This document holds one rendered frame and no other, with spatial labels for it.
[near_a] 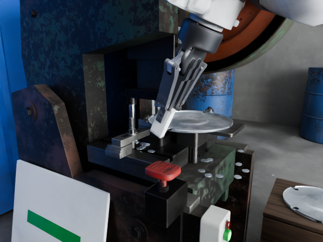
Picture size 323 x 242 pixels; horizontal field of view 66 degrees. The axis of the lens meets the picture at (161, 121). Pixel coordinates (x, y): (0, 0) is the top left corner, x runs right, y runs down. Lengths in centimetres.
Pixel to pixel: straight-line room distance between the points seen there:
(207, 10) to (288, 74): 370
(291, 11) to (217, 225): 45
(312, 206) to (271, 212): 18
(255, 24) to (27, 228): 121
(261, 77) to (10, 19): 336
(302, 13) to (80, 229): 84
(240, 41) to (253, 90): 308
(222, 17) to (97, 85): 59
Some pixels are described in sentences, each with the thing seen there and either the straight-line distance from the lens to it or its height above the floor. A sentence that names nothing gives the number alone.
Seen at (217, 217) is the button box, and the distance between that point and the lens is 64.
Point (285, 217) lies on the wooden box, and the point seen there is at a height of 35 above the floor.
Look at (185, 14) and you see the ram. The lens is 90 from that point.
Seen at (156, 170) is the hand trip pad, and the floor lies 76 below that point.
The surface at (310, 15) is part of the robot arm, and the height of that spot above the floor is 105.
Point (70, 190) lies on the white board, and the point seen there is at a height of 55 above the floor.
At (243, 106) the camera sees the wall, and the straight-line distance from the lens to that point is 426.
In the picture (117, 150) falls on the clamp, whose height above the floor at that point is 73.
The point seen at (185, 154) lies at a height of 68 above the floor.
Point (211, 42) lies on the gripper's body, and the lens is 44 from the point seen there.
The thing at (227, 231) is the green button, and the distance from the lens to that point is 66.
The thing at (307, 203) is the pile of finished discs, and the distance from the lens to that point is 133.
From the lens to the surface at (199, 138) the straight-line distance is 83.
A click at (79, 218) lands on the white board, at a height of 47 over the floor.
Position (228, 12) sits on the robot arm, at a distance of 43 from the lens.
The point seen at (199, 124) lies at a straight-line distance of 81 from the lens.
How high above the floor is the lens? 99
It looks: 14 degrees down
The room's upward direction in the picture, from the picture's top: straight up
